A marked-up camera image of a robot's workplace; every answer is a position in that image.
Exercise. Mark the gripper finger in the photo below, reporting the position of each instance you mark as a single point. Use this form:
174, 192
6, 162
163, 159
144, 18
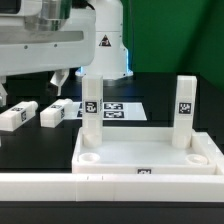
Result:
3, 93

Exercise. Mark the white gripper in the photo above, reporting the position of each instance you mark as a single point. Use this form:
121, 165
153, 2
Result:
45, 35

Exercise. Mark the white desk top tray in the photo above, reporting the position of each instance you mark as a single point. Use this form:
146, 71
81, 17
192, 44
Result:
141, 150

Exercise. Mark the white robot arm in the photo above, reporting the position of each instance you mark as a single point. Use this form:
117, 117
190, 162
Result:
110, 56

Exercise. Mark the sheet of fiducial tags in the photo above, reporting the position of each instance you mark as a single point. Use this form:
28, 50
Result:
112, 110

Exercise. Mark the white L-shaped fence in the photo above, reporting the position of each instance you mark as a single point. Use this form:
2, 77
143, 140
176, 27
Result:
119, 187

